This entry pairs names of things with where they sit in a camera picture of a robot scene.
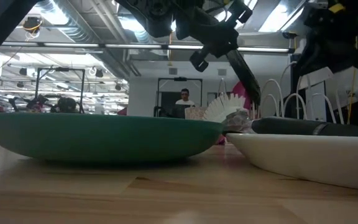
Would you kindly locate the pink plate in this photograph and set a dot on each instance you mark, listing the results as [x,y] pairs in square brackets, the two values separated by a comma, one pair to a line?
[239,91]

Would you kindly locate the teal plate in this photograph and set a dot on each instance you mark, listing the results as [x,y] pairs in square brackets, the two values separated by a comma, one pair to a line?
[104,137]

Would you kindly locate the long ceiling light bar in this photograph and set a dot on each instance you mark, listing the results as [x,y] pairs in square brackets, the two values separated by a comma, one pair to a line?
[135,46]

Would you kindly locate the grey patterned mug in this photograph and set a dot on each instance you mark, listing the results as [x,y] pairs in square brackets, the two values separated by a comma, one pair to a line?
[195,113]

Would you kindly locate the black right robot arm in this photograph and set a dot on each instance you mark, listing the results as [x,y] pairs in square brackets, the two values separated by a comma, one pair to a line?
[315,12]

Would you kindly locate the background black robot arm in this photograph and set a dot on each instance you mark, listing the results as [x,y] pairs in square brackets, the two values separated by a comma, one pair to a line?
[65,105]

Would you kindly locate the person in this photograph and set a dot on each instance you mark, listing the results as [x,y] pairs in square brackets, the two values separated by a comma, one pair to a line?
[184,99]

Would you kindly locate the black background station frame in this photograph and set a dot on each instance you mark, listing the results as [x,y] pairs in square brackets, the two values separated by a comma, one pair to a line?
[179,79]
[37,87]

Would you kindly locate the white deep plate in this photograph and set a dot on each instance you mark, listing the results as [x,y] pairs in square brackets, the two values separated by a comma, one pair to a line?
[306,158]

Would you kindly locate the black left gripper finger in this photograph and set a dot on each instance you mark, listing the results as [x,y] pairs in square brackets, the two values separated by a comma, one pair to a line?
[244,74]

